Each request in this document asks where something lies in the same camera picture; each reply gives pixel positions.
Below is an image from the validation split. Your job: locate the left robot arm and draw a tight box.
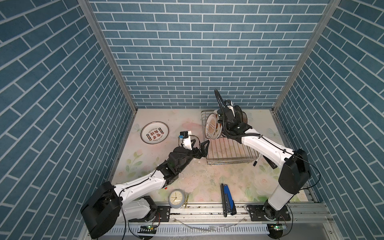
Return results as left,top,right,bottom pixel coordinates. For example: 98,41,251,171
80,141,210,239

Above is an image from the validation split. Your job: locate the aluminium front rail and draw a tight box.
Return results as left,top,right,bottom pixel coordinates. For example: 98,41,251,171
113,201,333,225

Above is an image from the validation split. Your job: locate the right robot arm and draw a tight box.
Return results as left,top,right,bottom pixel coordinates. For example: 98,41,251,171
218,106,311,221

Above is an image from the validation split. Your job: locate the metal wire dish rack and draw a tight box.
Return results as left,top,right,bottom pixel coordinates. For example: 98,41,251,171
200,109,260,166

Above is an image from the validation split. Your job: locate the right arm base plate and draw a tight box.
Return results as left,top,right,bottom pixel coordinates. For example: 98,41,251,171
246,205,292,222

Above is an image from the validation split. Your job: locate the small grey clock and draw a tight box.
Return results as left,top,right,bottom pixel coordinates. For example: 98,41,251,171
168,189,186,209

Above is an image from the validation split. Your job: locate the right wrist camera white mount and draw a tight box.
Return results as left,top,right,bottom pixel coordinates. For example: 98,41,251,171
224,100,235,121

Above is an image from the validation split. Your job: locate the black plate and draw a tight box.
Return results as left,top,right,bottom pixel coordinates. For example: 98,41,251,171
234,106,243,123

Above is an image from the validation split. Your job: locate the orange sunburst plate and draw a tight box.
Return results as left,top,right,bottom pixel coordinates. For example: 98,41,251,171
205,112,223,140

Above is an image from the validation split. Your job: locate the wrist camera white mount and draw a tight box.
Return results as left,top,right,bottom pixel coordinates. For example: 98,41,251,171
179,131,192,150
224,100,235,121

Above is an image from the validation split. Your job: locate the red green text plate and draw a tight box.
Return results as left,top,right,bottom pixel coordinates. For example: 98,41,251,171
141,122,169,145

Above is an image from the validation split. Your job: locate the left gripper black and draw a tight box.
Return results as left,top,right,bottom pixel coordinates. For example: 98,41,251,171
175,138,210,174

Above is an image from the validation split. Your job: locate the brown patterned plate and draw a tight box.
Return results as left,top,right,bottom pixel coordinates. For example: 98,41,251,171
242,112,248,124

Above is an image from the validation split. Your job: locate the white perforated cable duct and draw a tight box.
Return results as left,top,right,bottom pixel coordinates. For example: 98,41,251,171
104,223,270,237

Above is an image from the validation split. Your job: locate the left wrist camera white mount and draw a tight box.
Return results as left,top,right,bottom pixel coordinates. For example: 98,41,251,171
179,131,192,150

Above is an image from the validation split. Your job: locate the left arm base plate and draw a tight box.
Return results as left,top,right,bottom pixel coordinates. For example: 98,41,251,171
129,206,171,223

